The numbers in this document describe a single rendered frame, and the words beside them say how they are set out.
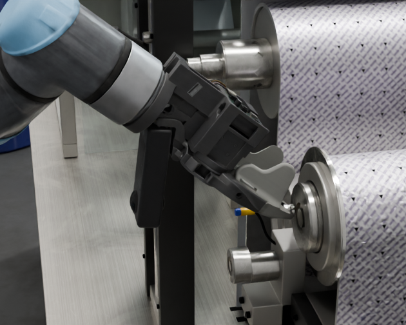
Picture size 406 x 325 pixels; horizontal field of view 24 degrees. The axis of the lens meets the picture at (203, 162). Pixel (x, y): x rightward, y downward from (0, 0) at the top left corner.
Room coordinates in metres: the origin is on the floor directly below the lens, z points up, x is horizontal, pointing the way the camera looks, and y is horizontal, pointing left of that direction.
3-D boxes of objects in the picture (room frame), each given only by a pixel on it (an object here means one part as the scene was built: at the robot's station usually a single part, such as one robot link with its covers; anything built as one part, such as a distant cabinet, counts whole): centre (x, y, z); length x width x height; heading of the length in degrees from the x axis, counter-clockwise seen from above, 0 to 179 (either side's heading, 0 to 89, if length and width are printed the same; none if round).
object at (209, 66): (1.10, 0.01, 1.33); 0.06 x 0.03 x 0.03; 101
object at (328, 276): (0.88, -0.12, 1.25); 0.15 x 0.01 x 0.15; 11
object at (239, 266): (0.89, -0.04, 1.18); 0.04 x 0.02 x 0.04; 11
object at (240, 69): (1.12, -0.05, 1.33); 0.06 x 0.06 x 0.06; 11
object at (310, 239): (0.87, -0.11, 1.25); 0.07 x 0.02 x 0.07; 11
